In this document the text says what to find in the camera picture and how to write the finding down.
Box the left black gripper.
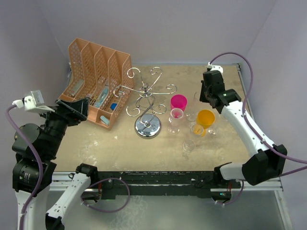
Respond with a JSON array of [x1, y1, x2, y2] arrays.
[[37, 96, 89, 157]]

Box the clear wine glass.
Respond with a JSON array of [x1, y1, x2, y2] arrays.
[[186, 92, 199, 122], [167, 108, 184, 135]]

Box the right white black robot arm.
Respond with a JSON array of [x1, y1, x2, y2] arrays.
[[200, 70, 287, 187]]

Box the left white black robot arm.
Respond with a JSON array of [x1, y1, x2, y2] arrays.
[[6, 96, 99, 230]]

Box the chrome wine glass rack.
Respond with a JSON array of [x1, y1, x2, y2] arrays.
[[113, 67, 177, 139]]

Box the grey card in organizer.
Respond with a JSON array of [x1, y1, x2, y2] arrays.
[[70, 79, 84, 96]]

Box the light blue item in organizer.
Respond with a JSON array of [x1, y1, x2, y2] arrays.
[[100, 115, 110, 126]]

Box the orange plastic goblet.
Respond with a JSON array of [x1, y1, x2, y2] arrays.
[[196, 110, 215, 137]]

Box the teal scissors in organizer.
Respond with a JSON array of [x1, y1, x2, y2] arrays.
[[94, 86, 109, 108]]

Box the blue eraser in organizer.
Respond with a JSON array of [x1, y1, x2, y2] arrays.
[[110, 103, 117, 111]]

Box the pink plastic goblet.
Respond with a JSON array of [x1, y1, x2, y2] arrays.
[[170, 94, 188, 112]]

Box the orange plastic file organizer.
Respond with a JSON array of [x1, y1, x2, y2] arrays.
[[60, 38, 134, 130]]

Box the clear glass behind orange goblet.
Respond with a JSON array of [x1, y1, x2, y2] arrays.
[[208, 120, 220, 136]]

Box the small clear glass orange inside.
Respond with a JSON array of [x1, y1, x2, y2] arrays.
[[190, 124, 204, 137]]

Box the clear glass front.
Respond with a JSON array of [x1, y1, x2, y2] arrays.
[[182, 139, 196, 152]]

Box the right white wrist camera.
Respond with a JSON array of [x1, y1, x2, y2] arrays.
[[206, 62, 224, 73]]

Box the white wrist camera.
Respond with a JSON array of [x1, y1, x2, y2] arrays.
[[24, 90, 55, 114], [206, 62, 224, 73]]

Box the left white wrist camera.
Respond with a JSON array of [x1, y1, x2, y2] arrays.
[[24, 90, 55, 114]]

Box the aluminium frame rails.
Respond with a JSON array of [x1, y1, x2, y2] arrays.
[[47, 63, 285, 192]]

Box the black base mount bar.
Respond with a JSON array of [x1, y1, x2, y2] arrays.
[[98, 171, 241, 199]]

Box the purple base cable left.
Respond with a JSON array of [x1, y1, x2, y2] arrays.
[[80, 177, 131, 213]]

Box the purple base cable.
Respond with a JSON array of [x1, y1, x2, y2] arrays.
[[80, 177, 131, 213], [214, 179, 245, 207]]

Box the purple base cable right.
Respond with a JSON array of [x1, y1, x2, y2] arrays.
[[214, 179, 245, 207]]

